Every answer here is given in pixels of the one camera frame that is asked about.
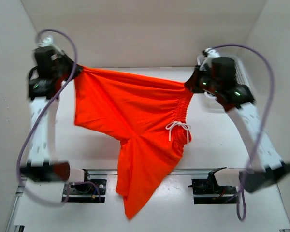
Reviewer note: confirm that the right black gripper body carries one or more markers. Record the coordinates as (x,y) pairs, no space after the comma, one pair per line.
(208,84)

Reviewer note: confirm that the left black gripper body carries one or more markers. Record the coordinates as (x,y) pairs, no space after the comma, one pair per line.
(65,68)

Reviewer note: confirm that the orange shorts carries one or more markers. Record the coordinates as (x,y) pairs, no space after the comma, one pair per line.
(146,115)

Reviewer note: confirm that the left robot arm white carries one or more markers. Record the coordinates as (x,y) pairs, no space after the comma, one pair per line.
(42,164)

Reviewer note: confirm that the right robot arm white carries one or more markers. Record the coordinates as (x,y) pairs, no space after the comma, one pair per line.
(265,166)

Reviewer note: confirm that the white plastic basket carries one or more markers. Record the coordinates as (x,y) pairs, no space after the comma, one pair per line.
(208,100)

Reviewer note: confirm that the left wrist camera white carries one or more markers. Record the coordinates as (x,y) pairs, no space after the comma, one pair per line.
(49,41)

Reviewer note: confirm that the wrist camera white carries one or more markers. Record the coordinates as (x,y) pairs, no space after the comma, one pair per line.
(209,54)
(49,41)

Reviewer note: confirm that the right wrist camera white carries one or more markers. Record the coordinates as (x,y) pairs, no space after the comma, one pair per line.
(209,54)

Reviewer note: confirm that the aluminium rail front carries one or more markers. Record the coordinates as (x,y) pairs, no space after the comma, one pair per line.
(174,172)

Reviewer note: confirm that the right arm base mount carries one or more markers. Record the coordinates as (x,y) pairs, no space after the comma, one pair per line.
(207,190)

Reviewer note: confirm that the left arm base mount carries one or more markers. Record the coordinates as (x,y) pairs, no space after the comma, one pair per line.
(92,191)

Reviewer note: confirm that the aluminium frame left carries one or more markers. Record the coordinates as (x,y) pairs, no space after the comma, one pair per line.
(11,227)

